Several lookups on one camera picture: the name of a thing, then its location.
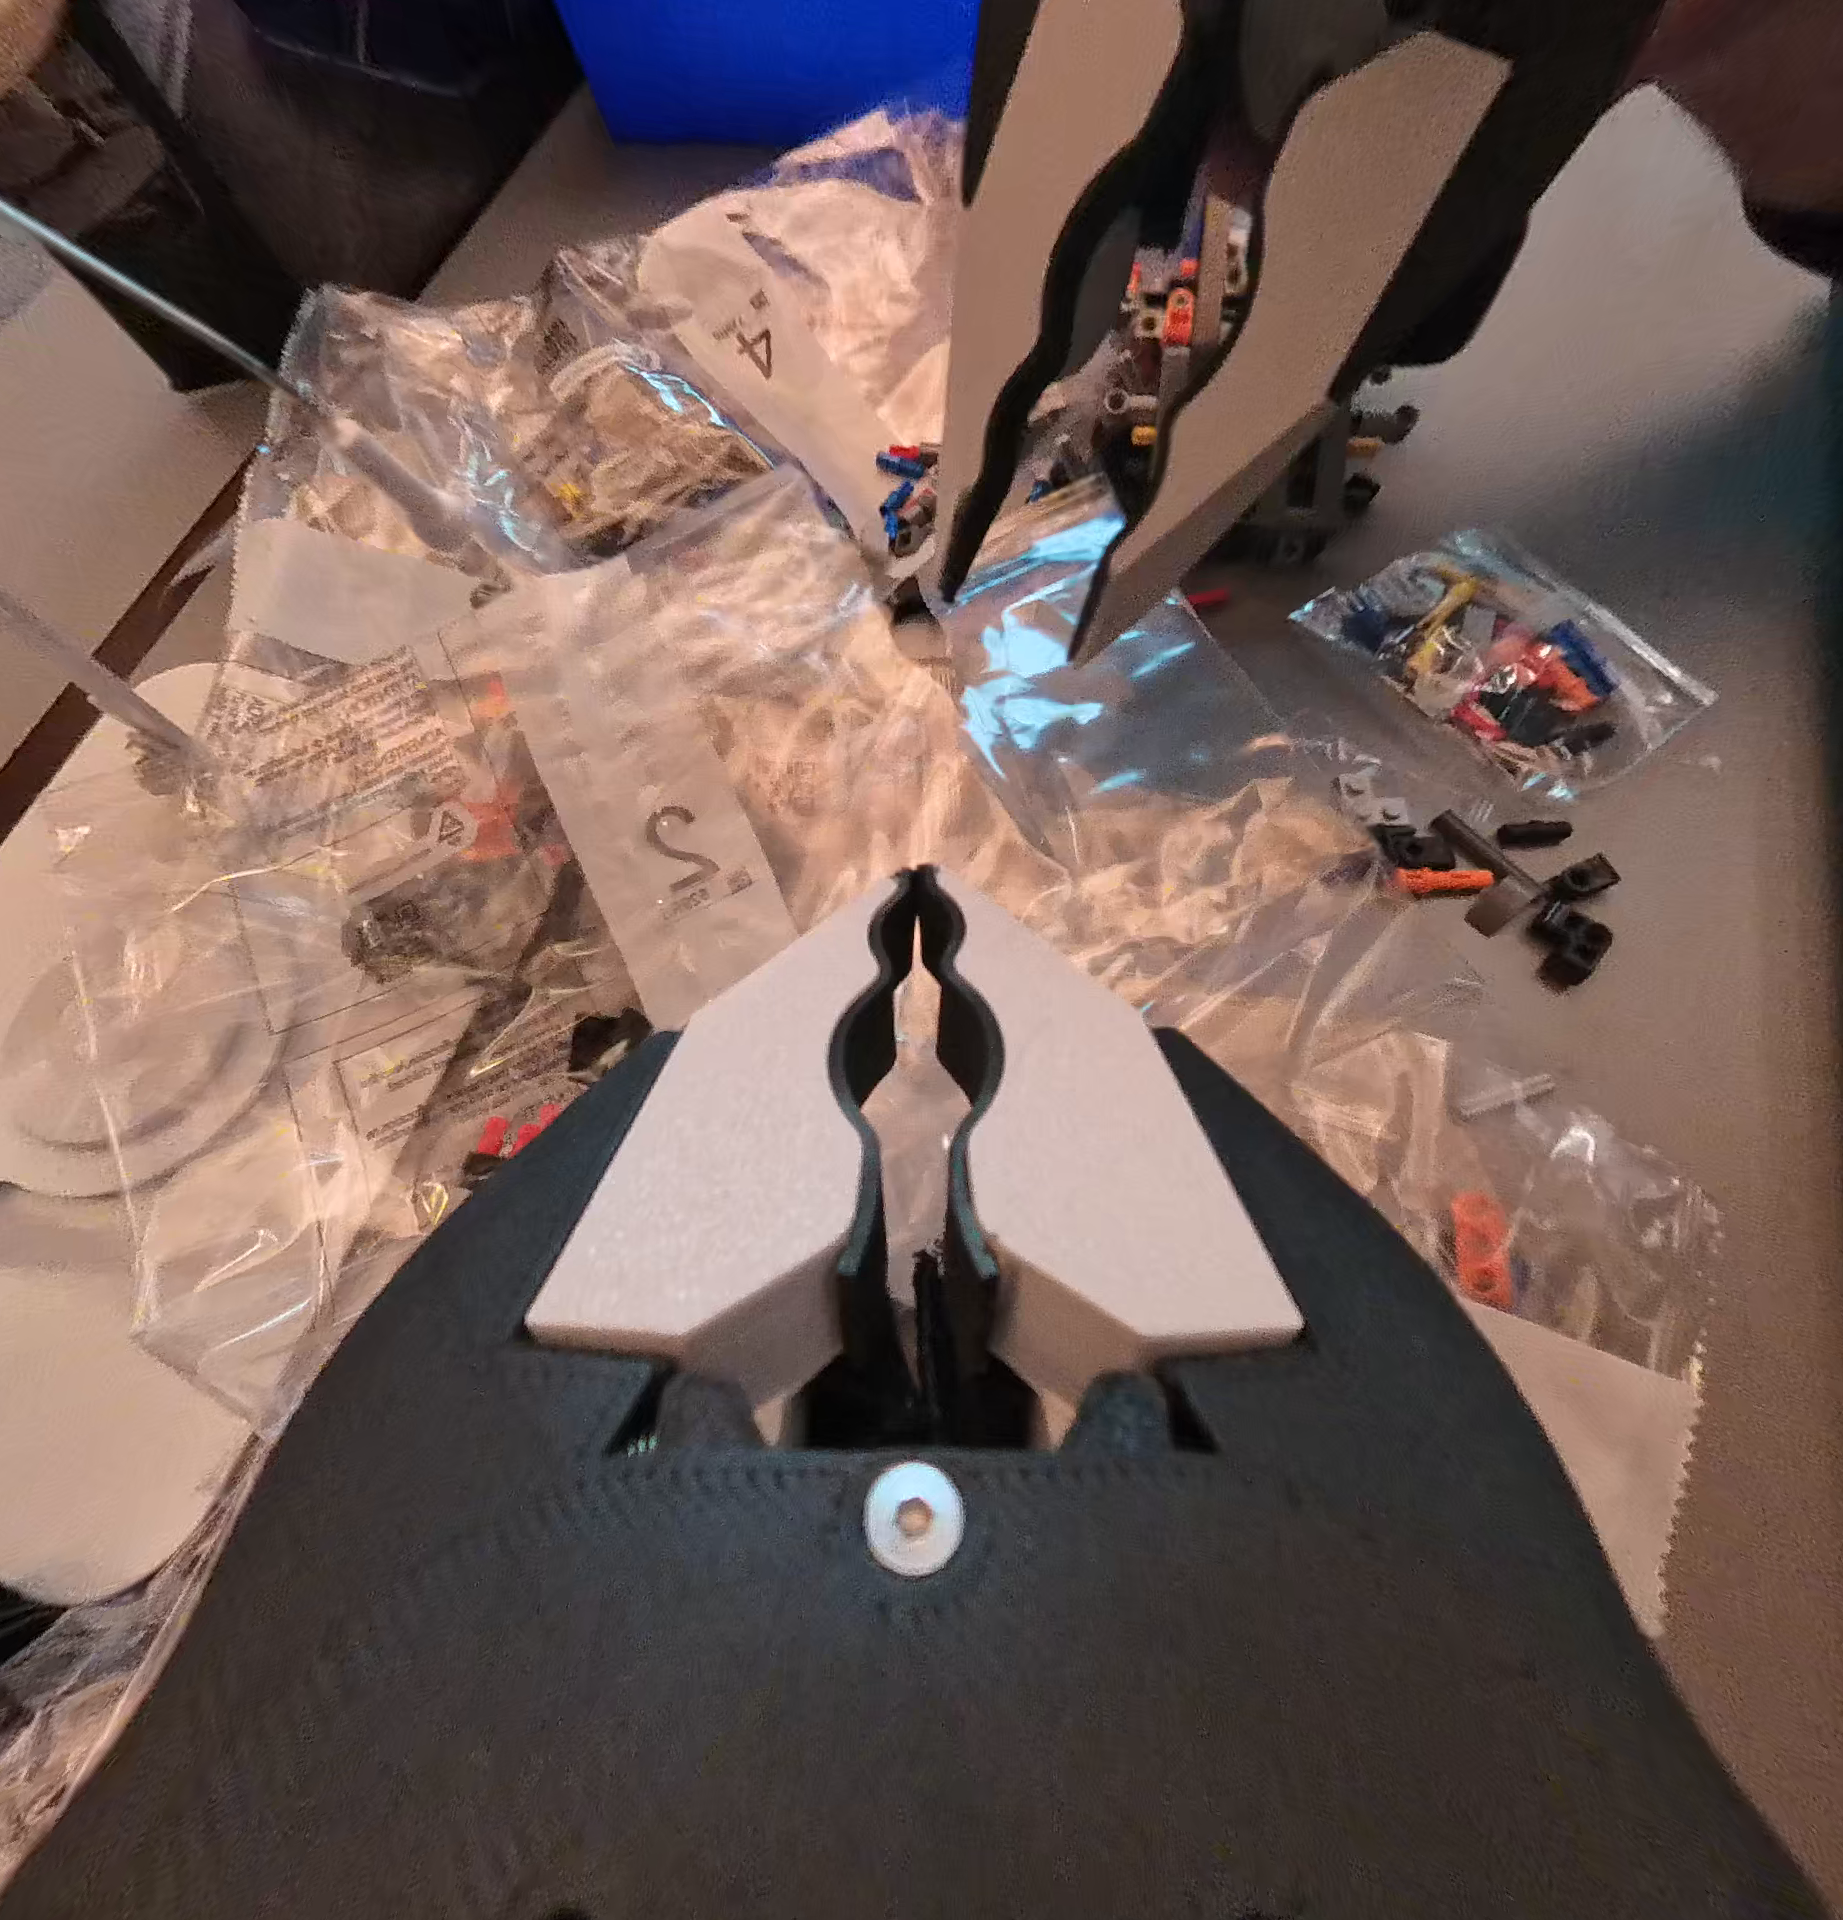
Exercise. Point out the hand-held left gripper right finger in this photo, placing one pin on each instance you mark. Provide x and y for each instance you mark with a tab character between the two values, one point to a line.
1117	1186

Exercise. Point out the grey lego chassis assembly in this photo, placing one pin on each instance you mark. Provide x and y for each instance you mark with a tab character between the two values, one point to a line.
1312	498

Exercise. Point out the numbered clear plastic bag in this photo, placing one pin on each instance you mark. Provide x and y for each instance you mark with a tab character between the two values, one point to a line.
1598	1456

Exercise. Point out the white tapered rod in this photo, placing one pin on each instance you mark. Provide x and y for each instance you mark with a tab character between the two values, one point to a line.
98	674

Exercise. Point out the clear bag grey blue parts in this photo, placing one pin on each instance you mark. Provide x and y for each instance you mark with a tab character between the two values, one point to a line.
755	344

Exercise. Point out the blue plastic bin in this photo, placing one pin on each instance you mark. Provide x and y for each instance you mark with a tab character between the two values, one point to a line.
771	59

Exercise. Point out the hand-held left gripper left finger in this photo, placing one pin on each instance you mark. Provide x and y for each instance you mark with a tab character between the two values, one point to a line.
712	1186

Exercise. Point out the clear bag red black parts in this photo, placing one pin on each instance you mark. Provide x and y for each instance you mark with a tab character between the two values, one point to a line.
441	899

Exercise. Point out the small zip bag colourful parts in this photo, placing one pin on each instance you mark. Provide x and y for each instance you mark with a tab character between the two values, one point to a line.
1521	674

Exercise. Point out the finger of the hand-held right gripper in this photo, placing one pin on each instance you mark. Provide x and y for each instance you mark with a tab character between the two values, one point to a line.
1369	225
1044	150

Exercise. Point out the scattered loose lego pieces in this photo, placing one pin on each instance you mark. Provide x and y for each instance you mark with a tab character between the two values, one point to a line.
1573	940

